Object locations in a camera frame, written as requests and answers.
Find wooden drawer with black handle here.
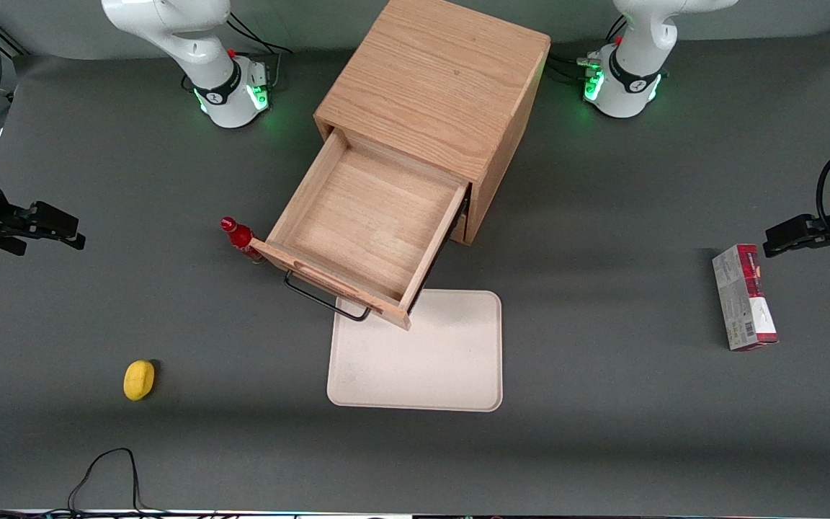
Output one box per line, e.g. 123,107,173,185
249,130,470,332
450,205,473,245

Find wooden drawer cabinet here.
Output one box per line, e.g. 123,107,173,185
313,0,552,247

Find grey and red carton box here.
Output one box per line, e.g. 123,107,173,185
712,244,780,352

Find yellow lemon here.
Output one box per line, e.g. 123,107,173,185
123,360,157,402

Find red cola bottle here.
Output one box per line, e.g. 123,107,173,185
220,216,264,265

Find beige plastic tray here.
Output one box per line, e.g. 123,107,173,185
326,288,504,413

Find grey metal frame bar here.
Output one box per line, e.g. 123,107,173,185
0,25,28,60

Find black cable loop on table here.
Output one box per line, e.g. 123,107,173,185
0,447,171,519

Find black right arm base cables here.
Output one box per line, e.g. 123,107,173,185
226,9,294,93

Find black arm base cables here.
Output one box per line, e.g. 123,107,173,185
226,9,294,93
548,14,629,86

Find black left arm base cables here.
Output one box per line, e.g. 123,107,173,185
548,14,629,86

